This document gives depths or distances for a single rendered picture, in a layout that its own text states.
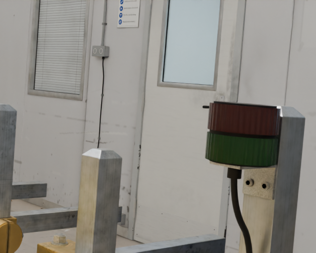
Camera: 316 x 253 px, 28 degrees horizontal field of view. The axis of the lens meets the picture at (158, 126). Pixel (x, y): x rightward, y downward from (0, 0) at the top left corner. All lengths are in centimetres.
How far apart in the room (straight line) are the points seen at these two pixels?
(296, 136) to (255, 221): 8
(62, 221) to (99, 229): 34
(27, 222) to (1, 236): 11
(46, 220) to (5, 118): 21
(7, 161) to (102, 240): 26
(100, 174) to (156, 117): 388
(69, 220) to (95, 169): 36
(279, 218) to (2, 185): 50
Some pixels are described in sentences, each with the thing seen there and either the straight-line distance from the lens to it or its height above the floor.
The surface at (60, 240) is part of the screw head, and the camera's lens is 83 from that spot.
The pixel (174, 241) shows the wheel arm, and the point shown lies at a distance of 93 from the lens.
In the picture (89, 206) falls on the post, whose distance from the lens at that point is 75.
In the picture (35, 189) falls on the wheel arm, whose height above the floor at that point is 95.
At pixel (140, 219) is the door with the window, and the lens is 477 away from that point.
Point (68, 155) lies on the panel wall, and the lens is 548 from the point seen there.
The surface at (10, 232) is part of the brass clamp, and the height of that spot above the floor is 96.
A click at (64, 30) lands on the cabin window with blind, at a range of 569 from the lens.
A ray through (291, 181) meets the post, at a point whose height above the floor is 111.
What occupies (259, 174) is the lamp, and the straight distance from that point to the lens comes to 56.
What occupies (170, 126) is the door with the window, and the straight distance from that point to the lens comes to 449.
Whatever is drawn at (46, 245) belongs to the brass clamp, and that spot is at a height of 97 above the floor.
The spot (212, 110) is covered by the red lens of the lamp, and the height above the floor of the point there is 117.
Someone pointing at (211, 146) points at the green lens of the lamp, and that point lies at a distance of 52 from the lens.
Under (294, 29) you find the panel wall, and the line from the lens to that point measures 384.
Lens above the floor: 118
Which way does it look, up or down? 4 degrees down
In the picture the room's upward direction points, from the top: 5 degrees clockwise
